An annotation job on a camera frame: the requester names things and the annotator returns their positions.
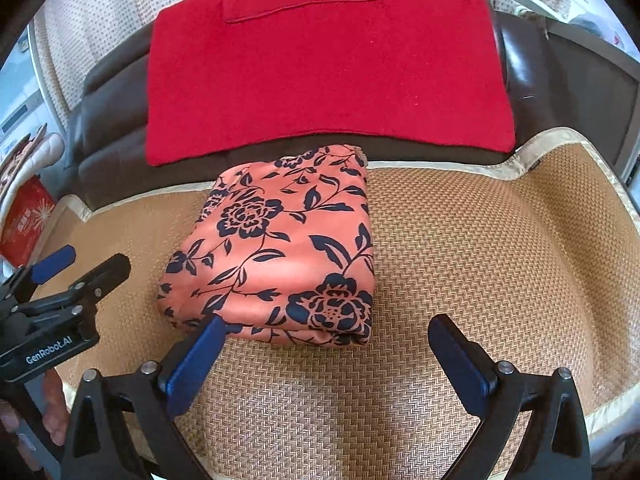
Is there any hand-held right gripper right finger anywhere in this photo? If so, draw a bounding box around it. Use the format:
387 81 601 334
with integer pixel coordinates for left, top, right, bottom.
427 313 593 480

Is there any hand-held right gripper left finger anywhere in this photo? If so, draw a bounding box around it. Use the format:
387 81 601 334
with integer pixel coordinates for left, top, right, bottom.
60 315 228 480

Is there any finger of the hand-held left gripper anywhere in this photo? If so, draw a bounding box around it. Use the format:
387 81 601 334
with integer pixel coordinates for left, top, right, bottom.
0 245 77 306
15 254 132 318

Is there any orange floral garment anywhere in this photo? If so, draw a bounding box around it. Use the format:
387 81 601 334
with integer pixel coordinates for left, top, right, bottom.
156 144 376 347

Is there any person's left hand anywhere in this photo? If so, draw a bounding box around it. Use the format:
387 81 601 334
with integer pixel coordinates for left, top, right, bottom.
42 370 69 434

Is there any red gift box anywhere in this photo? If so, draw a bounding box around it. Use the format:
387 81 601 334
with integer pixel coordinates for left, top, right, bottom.
0 175 58 266

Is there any dark brown leather sofa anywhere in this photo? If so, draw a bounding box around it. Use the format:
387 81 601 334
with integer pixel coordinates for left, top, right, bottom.
67 7 640 211

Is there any pale quilted cushion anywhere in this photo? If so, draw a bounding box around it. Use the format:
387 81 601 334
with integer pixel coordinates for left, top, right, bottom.
0 132 66 201

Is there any woven rattan seat mat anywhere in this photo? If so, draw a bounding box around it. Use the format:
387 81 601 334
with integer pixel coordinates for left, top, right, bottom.
47 127 640 480

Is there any white appliance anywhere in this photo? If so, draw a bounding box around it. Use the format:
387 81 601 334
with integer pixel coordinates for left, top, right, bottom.
0 35 53 146

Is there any red towel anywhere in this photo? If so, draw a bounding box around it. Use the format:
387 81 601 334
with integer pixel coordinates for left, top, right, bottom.
144 0 517 167

